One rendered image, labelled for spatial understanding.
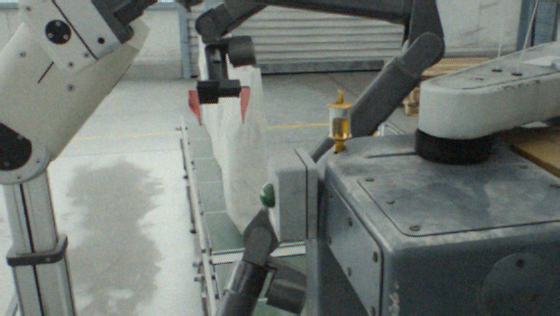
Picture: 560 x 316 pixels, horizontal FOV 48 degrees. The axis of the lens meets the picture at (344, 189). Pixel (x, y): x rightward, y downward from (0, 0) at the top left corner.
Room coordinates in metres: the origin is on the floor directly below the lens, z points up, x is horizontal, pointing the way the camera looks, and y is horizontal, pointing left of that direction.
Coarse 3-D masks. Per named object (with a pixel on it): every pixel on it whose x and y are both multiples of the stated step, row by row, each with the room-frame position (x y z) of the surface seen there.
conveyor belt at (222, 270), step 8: (296, 256) 2.29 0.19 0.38; (304, 256) 2.29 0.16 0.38; (224, 264) 2.21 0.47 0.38; (232, 264) 2.21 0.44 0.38; (296, 264) 2.22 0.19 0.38; (304, 264) 2.22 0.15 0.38; (216, 272) 2.14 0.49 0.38; (224, 272) 2.14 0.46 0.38; (224, 280) 2.08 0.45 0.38; (224, 288) 2.02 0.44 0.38; (264, 288) 2.03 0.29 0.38; (264, 304) 1.92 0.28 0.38; (256, 312) 1.86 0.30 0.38; (264, 312) 1.86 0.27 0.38; (272, 312) 1.86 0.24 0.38; (280, 312) 1.86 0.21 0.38; (288, 312) 1.86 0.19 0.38; (304, 312) 1.87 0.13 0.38
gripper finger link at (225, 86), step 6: (222, 84) 1.43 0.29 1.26; (228, 84) 1.44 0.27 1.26; (234, 84) 1.44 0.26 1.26; (222, 90) 1.43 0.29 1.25; (228, 90) 1.44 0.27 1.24; (234, 90) 1.44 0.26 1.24; (240, 90) 1.45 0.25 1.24; (246, 90) 1.44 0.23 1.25; (240, 96) 1.47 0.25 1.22; (246, 96) 1.43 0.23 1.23; (240, 102) 1.46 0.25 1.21; (246, 102) 1.43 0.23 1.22; (240, 108) 1.46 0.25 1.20; (246, 108) 1.46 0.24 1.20
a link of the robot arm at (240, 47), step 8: (200, 24) 1.50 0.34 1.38; (208, 24) 1.50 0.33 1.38; (200, 32) 1.50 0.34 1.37; (208, 32) 1.50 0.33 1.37; (208, 40) 1.49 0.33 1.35; (216, 40) 1.50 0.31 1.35; (224, 40) 1.51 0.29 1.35; (232, 40) 1.52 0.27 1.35; (240, 40) 1.52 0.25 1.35; (248, 40) 1.52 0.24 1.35; (232, 48) 1.51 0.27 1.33; (240, 48) 1.51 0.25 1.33; (248, 48) 1.51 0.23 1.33; (232, 56) 1.50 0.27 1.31; (240, 56) 1.50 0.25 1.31; (248, 56) 1.50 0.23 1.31; (240, 64) 1.51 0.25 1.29; (248, 64) 1.51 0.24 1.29
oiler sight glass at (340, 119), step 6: (330, 108) 0.71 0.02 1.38; (348, 108) 0.71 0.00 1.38; (330, 114) 0.71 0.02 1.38; (336, 114) 0.70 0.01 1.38; (342, 114) 0.70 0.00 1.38; (348, 114) 0.71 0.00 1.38; (330, 120) 0.71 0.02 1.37; (336, 120) 0.70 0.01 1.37; (342, 120) 0.70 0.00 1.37; (348, 120) 0.71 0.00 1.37; (330, 126) 0.71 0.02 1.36; (336, 126) 0.70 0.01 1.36; (342, 126) 0.70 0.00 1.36; (348, 126) 0.71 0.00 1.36; (330, 132) 0.71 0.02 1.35; (336, 132) 0.70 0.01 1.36; (342, 132) 0.70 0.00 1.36; (348, 132) 0.71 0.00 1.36
